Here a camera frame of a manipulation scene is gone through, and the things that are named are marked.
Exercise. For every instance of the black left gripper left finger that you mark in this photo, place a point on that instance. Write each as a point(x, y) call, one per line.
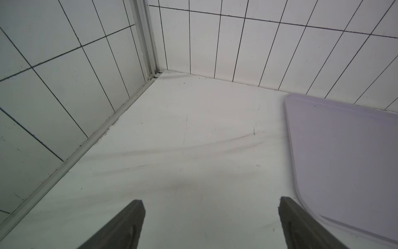
point(122, 231)

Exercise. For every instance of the lavender plastic tray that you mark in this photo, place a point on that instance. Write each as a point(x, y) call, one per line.
point(345, 165)

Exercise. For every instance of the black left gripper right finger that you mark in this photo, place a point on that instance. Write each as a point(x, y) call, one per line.
point(302, 231)

